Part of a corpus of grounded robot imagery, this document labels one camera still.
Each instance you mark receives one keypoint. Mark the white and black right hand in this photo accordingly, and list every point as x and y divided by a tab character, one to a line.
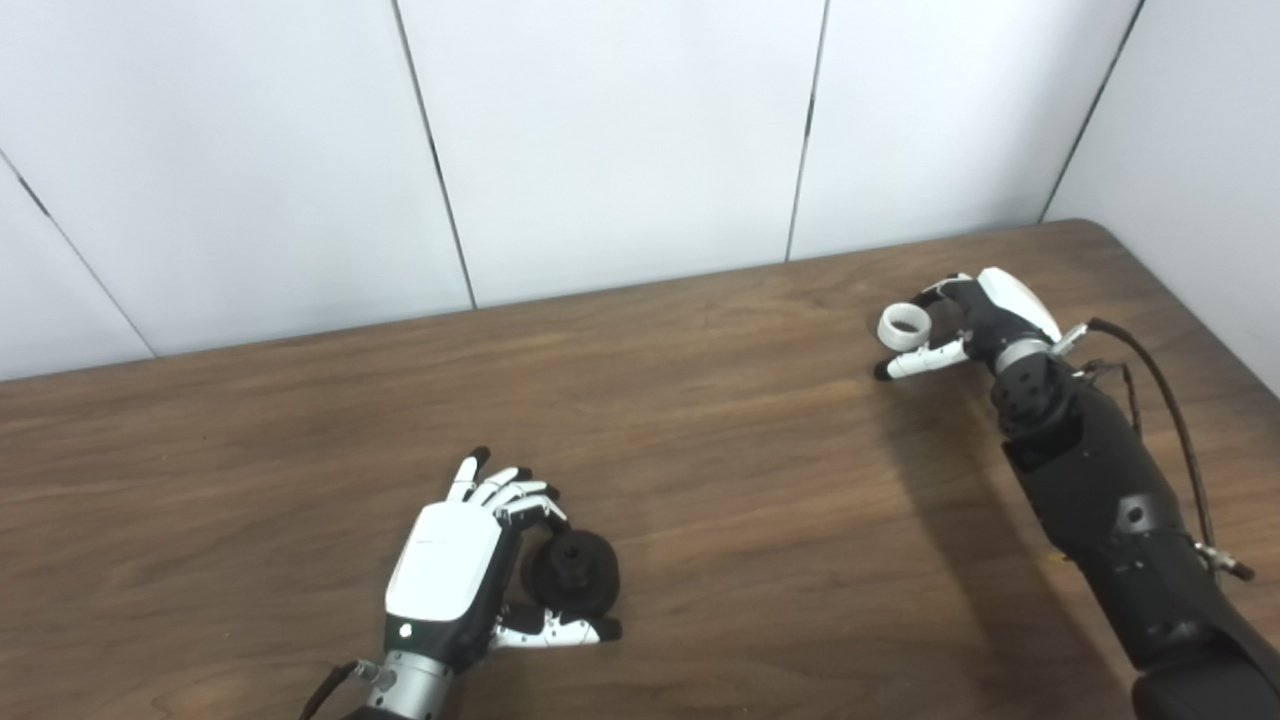
1005	310

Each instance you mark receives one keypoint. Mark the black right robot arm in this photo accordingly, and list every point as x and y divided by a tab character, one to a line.
1110	500

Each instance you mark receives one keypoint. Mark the round black part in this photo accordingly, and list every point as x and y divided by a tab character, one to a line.
575	580

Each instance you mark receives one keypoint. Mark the white and black left hand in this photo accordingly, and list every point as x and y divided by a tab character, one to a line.
445	560

